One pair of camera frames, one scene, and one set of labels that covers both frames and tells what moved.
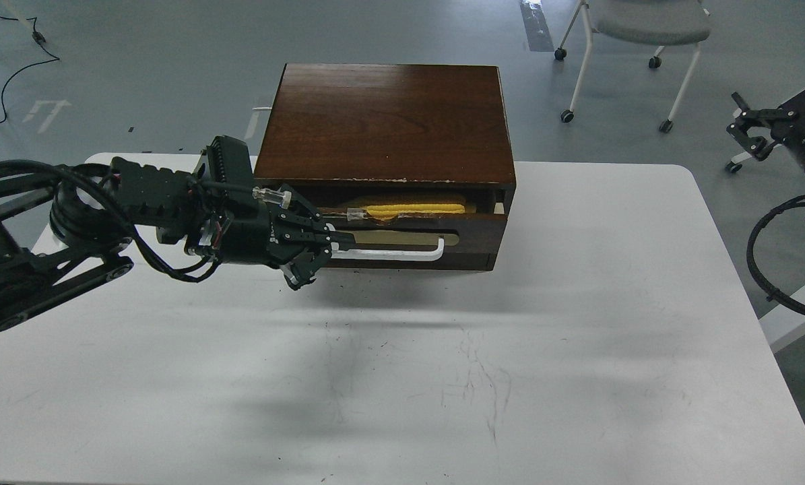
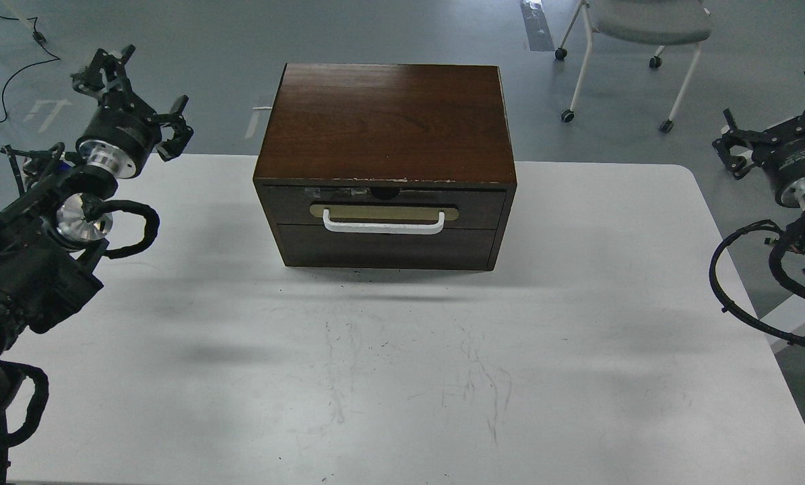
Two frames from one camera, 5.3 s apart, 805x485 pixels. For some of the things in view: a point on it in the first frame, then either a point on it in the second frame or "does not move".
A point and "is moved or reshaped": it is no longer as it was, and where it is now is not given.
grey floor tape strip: (539, 34) does not move
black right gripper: (804, 126) -> (797, 155)
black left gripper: (218, 210) -> (122, 134)
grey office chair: (655, 22) does not move
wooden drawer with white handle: (451, 241) is moved or reshaped
